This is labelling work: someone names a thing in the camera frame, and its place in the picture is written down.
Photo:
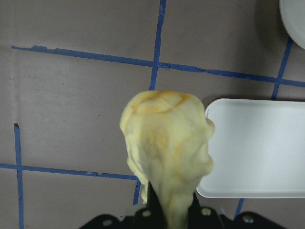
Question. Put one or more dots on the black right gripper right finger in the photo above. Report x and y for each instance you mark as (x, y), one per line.
(193, 220)

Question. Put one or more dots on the white rectangular tray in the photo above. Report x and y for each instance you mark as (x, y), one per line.
(258, 149)

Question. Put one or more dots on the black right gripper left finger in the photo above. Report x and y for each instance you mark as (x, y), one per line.
(156, 218)

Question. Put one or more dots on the yellow bread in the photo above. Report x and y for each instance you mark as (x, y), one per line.
(167, 136)

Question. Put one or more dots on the white oval dish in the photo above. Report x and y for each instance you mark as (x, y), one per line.
(293, 17)

